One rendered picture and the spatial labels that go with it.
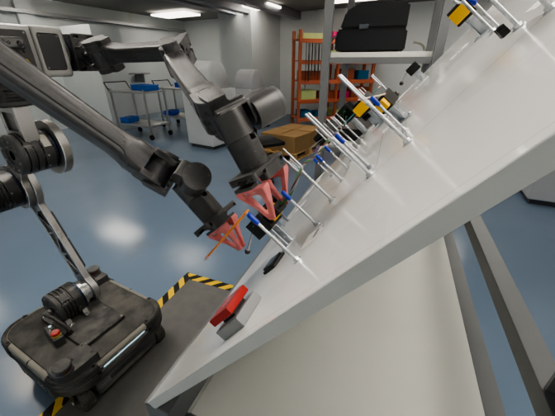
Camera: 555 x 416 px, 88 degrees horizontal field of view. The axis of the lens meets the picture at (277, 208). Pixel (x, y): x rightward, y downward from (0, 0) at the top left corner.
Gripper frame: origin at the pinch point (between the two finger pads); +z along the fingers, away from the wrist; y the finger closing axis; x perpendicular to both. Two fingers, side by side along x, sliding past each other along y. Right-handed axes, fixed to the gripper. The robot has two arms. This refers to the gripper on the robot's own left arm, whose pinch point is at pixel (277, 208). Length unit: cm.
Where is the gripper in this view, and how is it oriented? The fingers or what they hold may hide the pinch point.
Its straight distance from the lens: 55.3
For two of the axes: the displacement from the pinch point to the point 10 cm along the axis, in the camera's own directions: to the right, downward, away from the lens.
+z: 4.5, 8.4, 3.1
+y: 4.6, -5.1, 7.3
